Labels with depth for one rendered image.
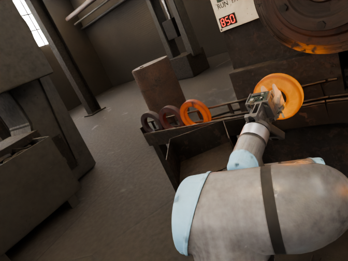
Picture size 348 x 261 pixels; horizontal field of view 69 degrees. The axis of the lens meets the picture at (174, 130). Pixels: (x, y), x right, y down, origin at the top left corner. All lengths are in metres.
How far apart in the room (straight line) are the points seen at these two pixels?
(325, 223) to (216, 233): 0.13
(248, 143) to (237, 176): 0.33
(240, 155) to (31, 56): 2.66
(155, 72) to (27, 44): 1.53
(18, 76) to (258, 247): 2.77
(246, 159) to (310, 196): 0.34
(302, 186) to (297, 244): 0.07
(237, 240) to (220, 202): 0.05
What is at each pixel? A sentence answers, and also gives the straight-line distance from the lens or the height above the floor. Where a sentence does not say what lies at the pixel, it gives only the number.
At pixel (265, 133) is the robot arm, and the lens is 0.73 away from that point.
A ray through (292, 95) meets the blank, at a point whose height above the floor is 0.83.
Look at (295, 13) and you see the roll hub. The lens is 0.93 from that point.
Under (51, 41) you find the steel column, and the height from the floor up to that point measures 2.12.
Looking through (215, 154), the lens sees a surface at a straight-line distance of 1.16.
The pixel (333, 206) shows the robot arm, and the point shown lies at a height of 0.90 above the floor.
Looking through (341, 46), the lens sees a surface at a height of 0.90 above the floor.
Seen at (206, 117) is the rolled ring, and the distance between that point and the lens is 1.35.
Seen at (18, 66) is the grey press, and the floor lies 1.43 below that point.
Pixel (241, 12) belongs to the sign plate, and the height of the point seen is 1.11.
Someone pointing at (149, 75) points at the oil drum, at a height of 0.75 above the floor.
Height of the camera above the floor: 1.15
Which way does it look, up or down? 20 degrees down
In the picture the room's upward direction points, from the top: 24 degrees counter-clockwise
